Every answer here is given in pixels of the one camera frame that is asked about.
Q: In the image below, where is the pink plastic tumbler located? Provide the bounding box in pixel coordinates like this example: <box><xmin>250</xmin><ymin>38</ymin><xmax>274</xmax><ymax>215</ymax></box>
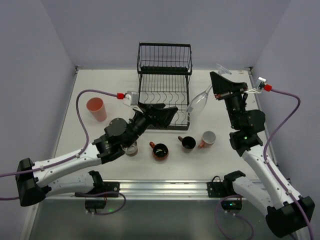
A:
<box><xmin>86</xmin><ymin>97</ymin><xmax>107</xmax><ymax>122</ymax></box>

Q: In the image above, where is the white brown ceramic cup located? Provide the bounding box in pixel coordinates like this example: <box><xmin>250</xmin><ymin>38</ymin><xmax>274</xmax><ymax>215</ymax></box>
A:
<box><xmin>124</xmin><ymin>141</ymin><xmax>138</xmax><ymax>157</ymax></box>

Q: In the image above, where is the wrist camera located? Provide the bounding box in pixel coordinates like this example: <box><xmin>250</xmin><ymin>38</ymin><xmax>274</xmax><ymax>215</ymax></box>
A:
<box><xmin>246</xmin><ymin>77</ymin><xmax>273</xmax><ymax>94</ymax></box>
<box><xmin>116</xmin><ymin>91</ymin><xmax>141</xmax><ymax>111</ymax></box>

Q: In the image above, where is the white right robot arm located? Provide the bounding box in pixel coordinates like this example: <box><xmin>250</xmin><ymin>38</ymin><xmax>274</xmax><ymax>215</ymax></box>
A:
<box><xmin>207</xmin><ymin>71</ymin><xmax>315</xmax><ymax>240</ymax></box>

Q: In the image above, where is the orange ceramic mug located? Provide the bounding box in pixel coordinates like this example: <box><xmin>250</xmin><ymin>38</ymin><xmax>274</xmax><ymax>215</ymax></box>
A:
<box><xmin>149</xmin><ymin>141</ymin><xmax>169</xmax><ymax>162</ymax></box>

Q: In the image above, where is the black wire dish rack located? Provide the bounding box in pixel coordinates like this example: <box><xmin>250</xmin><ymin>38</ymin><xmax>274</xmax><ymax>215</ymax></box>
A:
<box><xmin>136</xmin><ymin>42</ymin><xmax>193</xmax><ymax>131</ymax></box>

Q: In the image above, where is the clear wine glass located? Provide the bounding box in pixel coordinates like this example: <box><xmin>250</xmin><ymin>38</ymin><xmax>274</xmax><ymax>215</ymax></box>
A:
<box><xmin>184</xmin><ymin>63</ymin><xmax>232</xmax><ymax>120</ymax></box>

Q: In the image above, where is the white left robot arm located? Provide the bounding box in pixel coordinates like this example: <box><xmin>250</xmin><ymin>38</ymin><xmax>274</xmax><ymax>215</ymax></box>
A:
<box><xmin>15</xmin><ymin>103</ymin><xmax>178</xmax><ymax>207</ymax></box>

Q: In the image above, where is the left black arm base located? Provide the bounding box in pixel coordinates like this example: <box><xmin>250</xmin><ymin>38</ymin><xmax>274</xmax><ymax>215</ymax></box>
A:
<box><xmin>74</xmin><ymin>170</ymin><xmax>127</xmax><ymax>216</ymax></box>

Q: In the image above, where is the pink ceramic mug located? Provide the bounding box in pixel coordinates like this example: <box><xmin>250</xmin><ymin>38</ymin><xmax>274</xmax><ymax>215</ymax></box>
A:
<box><xmin>198</xmin><ymin>131</ymin><xmax>217</xmax><ymax>149</ymax></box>

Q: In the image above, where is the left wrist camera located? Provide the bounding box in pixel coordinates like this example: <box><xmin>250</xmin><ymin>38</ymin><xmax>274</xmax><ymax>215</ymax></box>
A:
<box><xmin>116</xmin><ymin>91</ymin><xmax>141</xmax><ymax>111</ymax></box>

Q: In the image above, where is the brown ceramic mug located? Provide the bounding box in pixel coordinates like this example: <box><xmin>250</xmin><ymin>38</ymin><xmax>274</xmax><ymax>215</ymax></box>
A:
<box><xmin>177</xmin><ymin>136</ymin><xmax>196</xmax><ymax>153</ymax></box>

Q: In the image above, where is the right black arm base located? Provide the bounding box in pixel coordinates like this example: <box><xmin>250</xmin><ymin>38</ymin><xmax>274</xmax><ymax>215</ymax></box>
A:
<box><xmin>206</xmin><ymin>170</ymin><xmax>246</xmax><ymax>212</ymax></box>

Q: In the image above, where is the aluminium mounting rail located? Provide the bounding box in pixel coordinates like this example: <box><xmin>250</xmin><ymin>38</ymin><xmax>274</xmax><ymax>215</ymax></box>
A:
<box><xmin>72</xmin><ymin>178</ymin><xmax>253</xmax><ymax>200</ymax></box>

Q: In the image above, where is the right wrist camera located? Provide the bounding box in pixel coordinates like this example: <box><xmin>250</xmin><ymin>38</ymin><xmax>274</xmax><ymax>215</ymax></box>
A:
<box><xmin>246</xmin><ymin>77</ymin><xmax>273</xmax><ymax>94</ymax></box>

